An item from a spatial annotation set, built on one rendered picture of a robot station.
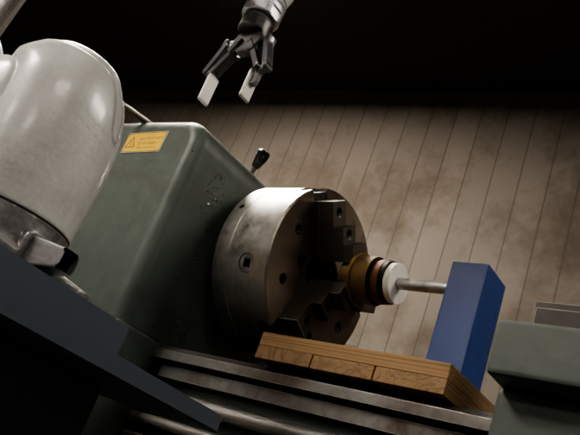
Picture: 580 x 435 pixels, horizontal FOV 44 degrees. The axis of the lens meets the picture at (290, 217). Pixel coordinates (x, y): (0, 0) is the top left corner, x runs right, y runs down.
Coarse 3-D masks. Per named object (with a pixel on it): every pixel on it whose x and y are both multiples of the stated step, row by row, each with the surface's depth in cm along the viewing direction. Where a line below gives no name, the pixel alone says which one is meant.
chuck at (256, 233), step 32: (288, 192) 127; (256, 224) 122; (288, 224) 122; (352, 224) 137; (256, 256) 119; (288, 256) 122; (256, 288) 118; (288, 288) 122; (256, 320) 120; (320, 320) 130; (352, 320) 138
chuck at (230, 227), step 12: (252, 192) 132; (264, 192) 131; (240, 204) 129; (240, 216) 126; (228, 228) 126; (228, 240) 124; (216, 252) 125; (228, 252) 123; (216, 264) 124; (216, 276) 124; (216, 288) 124; (216, 300) 125; (228, 312) 124; (228, 324) 126; (228, 336) 129
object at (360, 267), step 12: (348, 264) 124; (360, 264) 121; (372, 264) 121; (384, 264) 119; (348, 276) 121; (360, 276) 120; (372, 276) 119; (348, 288) 121; (360, 288) 120; (372, 288) 119; (360, 300) 121; (372, 300) 121; (384, 300) 119
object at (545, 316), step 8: (536, 312) 80; (544, 312) 79; (552, 312) 79; (560, 312) 78; (568, 312) 78; (576, 312) 77; (536, 320) 79; (544, 320) 79; (552, 320) 78; (560, 320) 78; (568, 320) 77; (576, 320) 77
